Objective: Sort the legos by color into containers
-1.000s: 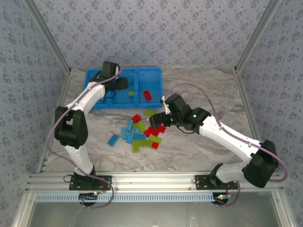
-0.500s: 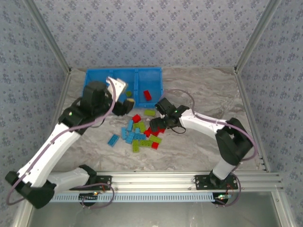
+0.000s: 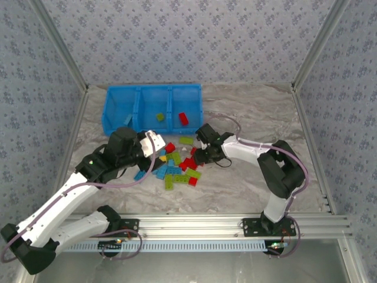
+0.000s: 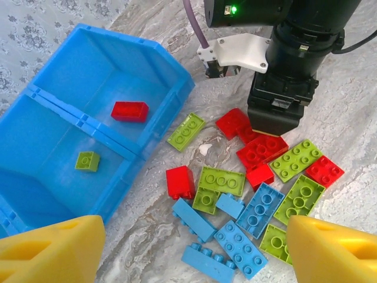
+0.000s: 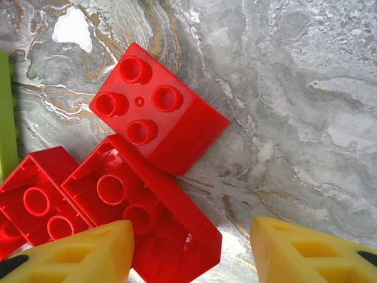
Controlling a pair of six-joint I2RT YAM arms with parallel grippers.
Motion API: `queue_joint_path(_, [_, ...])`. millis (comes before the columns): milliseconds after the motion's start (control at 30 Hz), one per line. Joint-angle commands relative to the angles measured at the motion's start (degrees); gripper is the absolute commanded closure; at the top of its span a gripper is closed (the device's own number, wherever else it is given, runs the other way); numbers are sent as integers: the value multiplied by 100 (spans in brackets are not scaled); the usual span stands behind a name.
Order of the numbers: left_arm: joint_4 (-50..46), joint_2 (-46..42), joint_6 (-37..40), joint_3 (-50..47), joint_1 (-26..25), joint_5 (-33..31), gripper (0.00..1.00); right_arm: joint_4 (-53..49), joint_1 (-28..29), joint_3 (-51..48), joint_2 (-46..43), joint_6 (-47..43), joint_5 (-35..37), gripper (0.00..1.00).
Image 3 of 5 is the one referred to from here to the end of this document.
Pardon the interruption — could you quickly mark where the small black controller board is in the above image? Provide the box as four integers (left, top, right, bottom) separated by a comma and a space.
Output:
98, 239, 123, 251
266, 241, 288, 256

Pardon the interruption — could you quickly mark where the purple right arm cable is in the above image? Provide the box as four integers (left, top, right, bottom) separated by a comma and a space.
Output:
203, 114, 309, 215

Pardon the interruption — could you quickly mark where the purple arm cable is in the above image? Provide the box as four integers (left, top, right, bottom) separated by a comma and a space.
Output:
0, 132, 157, 264
203, 114, 309, 215

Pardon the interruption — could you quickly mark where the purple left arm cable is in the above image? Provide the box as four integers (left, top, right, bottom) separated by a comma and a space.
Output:
0, 132, 157, 264

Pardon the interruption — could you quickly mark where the aluminium table side rail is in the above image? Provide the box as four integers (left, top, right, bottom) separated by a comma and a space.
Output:
44, 87, 91, 216
290, 84, 338, 215

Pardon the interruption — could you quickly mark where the long aluminium base rail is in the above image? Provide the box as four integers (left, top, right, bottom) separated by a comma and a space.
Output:
37, 212, 353, 239

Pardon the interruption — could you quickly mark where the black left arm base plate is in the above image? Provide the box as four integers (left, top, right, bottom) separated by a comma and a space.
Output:
116, 218, 140, 237

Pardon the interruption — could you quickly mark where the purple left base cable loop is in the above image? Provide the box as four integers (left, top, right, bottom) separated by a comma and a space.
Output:
101, 229, 144, 261

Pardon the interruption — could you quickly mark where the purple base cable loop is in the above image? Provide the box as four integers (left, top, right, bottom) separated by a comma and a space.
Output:
268, 216, 302, 259
101, 229, 144, 261

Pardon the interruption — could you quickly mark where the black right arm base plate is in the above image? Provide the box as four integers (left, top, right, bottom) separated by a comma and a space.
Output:
242, 217, 296, 238

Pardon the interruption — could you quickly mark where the white slotted cable duct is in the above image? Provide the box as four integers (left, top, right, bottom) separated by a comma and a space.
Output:
63, 239, 270, 254

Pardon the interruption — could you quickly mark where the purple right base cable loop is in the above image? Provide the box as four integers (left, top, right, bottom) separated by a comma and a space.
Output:
268, 216, 302, 259

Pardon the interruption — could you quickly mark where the aluminium frame post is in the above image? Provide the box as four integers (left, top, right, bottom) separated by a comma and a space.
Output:
28, 0, 90, 92
290, 0, 352, 92

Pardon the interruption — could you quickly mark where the short aluminium frame leg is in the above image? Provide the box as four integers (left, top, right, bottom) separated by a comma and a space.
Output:
337, 238, 369, 283

